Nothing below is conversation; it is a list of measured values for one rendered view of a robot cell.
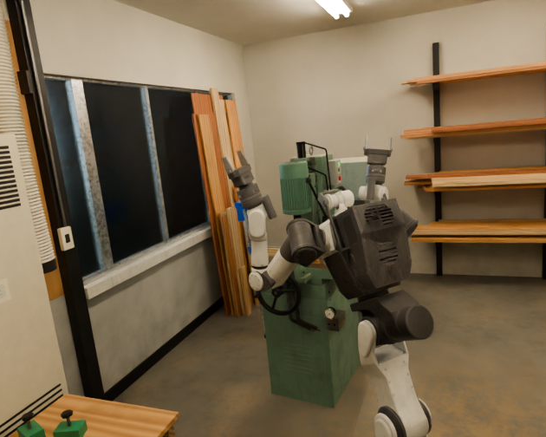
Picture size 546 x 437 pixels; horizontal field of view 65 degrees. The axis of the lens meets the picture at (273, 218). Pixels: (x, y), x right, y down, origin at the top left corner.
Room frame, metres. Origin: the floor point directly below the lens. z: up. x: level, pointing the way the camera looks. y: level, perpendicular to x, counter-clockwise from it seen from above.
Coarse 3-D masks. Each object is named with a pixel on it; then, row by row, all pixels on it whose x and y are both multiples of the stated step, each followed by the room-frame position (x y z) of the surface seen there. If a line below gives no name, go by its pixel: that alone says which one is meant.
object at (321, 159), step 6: (306, 156) 2.81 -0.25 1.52; (312, 156) 2.75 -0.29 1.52; (318, 156) 2.72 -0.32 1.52; (324, 156) 2.77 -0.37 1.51; (330, 156) 2.86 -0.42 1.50; (318, 162) 2.72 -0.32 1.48; (324, 162) 2.76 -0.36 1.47; (318, 168) 2.72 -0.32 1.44; (324, 168) 2.75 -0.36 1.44; (318, 174) 2.72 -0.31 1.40; (318, 180) 2.72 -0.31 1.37; (324, 180) 2.74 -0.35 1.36; (318, 186) 2.72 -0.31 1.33; (324, 186) 2.73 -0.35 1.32; (318, 192) 2.73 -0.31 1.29
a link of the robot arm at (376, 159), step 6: (366, 150) 1.96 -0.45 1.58; (372, 150) 1.95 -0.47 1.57; (378, 150) 1.95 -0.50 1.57; (384, 150) 1.94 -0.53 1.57; (390, 150) 1.95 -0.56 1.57; (372, 156) 1.95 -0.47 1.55; (378, 156) 1.94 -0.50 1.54; (384, 156) 1.94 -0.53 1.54; (372, 162) 1.94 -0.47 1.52; (378, 162) 1.93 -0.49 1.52; (384, 162) 1.93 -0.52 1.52; (372, 168) 1.92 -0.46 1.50; (378, 168) 1.91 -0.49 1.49; (384, 168) 1.92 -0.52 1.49; (366, 174) 1.95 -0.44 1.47; (372, 174) 1.91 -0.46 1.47; (378, 174) 1.91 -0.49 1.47; (384, 174) 1.92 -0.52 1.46
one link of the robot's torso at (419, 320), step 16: (352, 304) 1.53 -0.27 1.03; (368, 304) 1.44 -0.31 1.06; (384, 304) 1.37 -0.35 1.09; (400, 304) 1.37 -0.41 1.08; (416, 304) 1.33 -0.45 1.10; (384, 320) 1.36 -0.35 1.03; (400, 320) 1.31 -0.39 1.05; (416, 320) 1.30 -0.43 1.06; (432, 320) 1.32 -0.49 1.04; (400, 336) 1.32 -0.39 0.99; (416, 336) 1.27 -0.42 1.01
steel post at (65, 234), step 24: (24, 0) 2.49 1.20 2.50; (24, 24) 2.45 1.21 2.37; (24, 48) 2.44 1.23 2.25; (24, 72) 2.42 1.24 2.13; (48, 120) 2.49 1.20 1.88; (48, 144) 2.45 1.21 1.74; (48, 168) 2.43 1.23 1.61; (48, 192) 2.44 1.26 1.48; (72, 240) 2.47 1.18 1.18; (72, 264) 2.47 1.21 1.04; (72, 288) 2.44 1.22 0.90; (72, 312) 2.44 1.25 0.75; (96, 360) 2.51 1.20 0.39; (96, 384) 2.48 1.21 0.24
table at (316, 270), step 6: (270, 258) 2.66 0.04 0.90; (312, 264) 2.45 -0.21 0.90; (318, 264) 2.44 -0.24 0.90; (324, 264) 2.43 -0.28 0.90; (312, 270) 2.39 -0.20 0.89; (318, 270) 2.37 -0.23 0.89; (324, 270) 2.35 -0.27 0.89; (306, 276) 2.35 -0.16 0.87; (312, 276) 2.39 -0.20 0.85; (318, 276) 2.37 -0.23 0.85; (324, 276) 2.35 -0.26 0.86; (330, 276) 2.34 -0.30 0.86; (300, 282) 2.33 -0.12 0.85; (306, 282) 2.33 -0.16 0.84
